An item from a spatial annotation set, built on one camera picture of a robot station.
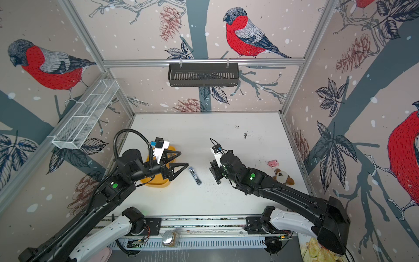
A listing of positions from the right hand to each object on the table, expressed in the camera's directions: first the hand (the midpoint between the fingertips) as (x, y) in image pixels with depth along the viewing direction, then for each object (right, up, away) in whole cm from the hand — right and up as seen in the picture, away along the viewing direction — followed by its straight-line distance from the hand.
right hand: (210, 164), depth 76 cm
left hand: (-11, +5, -13) cm, 17 cm away
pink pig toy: (+37, -3, +17) cm, 40 cm away
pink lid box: (-44, -35, -11) cm, 57 cm away
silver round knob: (-17, -30, -8) cm, 35 cm away
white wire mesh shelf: (-61, +20, -1) cm, 64 cm away
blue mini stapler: (-10, -8, +13) cm, 18 cm away
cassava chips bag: (+42, -33, -11) cm, 54 cm away
